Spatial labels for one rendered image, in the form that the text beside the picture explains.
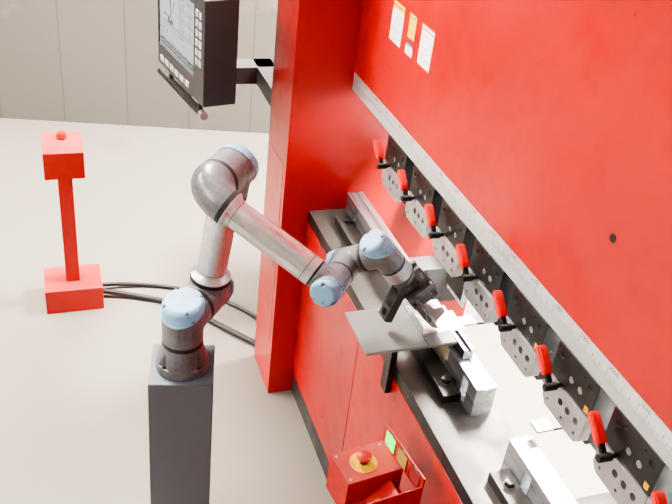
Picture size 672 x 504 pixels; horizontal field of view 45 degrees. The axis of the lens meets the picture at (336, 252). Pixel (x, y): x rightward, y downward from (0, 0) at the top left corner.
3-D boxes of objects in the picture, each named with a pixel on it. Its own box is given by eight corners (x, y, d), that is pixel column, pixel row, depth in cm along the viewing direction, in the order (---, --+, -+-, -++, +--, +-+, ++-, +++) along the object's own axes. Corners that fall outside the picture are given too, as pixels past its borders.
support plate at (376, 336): (344, 314, 228) (344, 311, 228) (430, 305, 237) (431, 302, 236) (366, 356, 214) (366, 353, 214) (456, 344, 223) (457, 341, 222)
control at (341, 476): (325, 486, 219) (332, 438, 209) (378, 470, 225) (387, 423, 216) (359, 545, 204) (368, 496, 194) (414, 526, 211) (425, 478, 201)
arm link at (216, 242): (172, 315, 237) (198, 153, 206) (198, 289, 249) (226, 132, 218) (209, 332, 235) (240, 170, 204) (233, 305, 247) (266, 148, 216)
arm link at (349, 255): (314, 265, 209) (350, 256, 204) (330, 245, 218) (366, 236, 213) (327, 291, 212) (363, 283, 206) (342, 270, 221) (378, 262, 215)
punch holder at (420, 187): (404, 213, 242) (412, 163, 233) (430, 211, 245) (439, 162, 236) (423, 240, 231) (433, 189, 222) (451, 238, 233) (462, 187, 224)
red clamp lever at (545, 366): (536, 345, 172) (547, 391, 169) (553, 342, 173) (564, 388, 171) (532, 346, 173) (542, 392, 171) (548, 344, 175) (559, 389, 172)
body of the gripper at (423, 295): (442, 296, 218) (422, 270, 211) (417, 315, 219) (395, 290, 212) (431, 280, 224) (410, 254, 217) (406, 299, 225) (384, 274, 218)
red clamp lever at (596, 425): (588, 411, 156) (601, 463, 154) (606, 408, 157) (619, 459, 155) (583, 412, 158) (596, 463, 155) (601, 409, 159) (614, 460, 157)
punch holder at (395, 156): (380, 181, 258) (387, 133, 249) (405, 180, 261) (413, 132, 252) (397, 205, 246) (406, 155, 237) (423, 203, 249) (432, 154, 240)
